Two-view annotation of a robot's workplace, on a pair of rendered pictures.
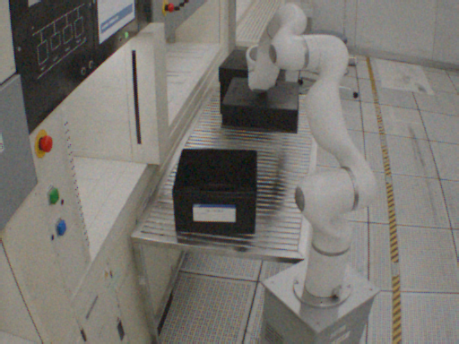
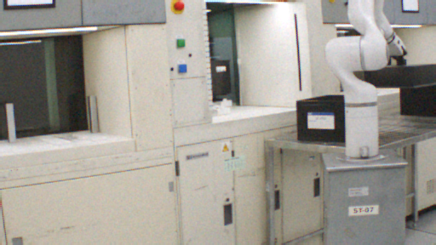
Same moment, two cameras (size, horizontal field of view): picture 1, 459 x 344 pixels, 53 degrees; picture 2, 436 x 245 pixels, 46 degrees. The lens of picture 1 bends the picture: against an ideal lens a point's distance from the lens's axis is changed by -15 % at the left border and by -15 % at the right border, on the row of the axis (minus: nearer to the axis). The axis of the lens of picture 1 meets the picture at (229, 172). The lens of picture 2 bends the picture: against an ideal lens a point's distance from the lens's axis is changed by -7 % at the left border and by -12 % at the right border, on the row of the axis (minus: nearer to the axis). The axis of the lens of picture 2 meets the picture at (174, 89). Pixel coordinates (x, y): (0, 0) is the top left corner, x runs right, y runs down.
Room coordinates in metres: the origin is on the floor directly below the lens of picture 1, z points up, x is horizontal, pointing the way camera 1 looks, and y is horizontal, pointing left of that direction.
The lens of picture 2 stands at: (-0.59, -1.14, 1.14)
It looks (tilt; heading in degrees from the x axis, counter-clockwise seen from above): 3 degrees down; 46
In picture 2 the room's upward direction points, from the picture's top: 4 degrees counter-clockwise
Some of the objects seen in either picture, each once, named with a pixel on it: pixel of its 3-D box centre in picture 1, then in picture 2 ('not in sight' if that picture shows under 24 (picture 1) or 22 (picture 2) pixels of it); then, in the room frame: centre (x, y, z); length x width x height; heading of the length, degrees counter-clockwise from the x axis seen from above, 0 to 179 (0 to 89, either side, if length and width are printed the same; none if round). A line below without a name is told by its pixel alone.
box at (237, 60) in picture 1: (254, 82); (432, 91); (2.40, -0.12, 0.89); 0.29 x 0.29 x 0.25; 75
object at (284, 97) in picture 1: (263, 99); (402, 72); (1.92, -0.13, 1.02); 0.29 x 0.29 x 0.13; 81
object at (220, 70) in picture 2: not in sight; (203, 72); (1.64, 0.94, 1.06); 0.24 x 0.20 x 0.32; 170
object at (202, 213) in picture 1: (216, 190); (336, 116); (1.53, 0.04, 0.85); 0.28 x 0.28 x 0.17; 88
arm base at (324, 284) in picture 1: (326, 265); (361, 131); (1.12, -0.29, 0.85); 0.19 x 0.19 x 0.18
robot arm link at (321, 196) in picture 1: (326, 211); (351, 71); (1.11, -0.26, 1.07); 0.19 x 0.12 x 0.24; 107
